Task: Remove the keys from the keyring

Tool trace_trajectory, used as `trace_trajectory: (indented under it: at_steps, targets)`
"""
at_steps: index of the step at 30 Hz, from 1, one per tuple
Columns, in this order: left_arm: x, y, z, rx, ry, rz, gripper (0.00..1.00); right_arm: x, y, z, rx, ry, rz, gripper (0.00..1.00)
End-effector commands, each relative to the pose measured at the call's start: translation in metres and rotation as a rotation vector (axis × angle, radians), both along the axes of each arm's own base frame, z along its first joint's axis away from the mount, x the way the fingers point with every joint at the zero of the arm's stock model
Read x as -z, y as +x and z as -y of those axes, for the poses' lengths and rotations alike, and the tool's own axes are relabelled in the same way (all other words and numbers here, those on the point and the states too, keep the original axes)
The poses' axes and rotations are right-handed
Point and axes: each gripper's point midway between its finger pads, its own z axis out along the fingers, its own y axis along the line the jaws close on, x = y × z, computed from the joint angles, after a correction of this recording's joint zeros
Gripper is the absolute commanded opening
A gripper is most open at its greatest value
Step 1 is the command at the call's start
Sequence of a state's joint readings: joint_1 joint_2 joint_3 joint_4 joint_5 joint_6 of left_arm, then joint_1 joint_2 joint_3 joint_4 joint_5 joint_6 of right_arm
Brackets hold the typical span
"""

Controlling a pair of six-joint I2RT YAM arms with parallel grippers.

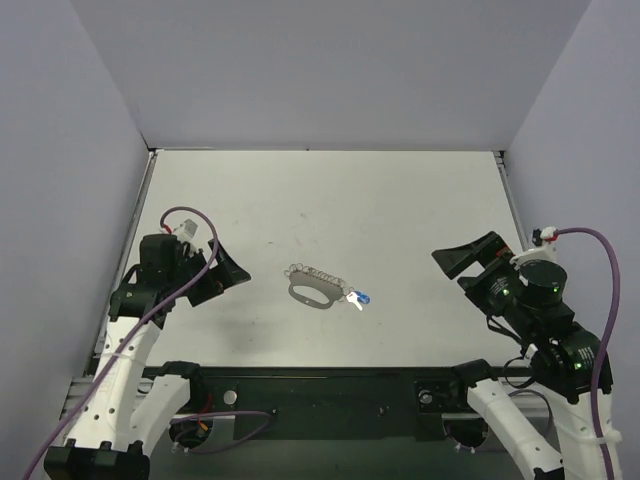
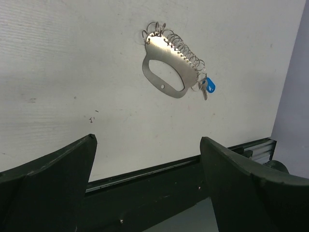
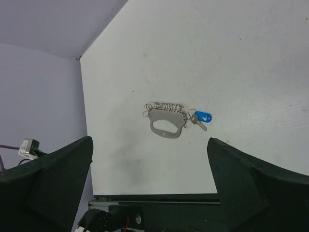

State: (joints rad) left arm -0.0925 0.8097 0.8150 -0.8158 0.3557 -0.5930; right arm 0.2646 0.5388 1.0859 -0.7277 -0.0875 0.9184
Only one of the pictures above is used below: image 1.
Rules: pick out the silver key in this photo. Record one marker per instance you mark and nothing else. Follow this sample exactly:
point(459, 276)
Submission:
point(353, 298)

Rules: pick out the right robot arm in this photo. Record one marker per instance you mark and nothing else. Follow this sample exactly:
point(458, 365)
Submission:
point(521, 296)

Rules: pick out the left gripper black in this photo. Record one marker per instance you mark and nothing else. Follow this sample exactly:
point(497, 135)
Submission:
point(209, 282)

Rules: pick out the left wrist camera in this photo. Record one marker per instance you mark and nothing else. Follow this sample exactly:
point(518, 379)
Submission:
point(186, 230)

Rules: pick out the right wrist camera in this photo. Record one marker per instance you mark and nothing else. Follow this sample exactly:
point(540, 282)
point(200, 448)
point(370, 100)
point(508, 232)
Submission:
point(544, 247)

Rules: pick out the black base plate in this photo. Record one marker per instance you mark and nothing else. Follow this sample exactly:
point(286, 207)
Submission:
point(335, 404)

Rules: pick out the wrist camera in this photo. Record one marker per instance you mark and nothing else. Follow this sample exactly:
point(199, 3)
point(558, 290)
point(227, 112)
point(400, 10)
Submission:
point(544, 247)
point(186, 230)

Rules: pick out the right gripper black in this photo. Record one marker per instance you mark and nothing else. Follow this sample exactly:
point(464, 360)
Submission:
point(480, 273)

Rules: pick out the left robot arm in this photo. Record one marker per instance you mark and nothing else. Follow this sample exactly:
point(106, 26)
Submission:
point(114, 433)

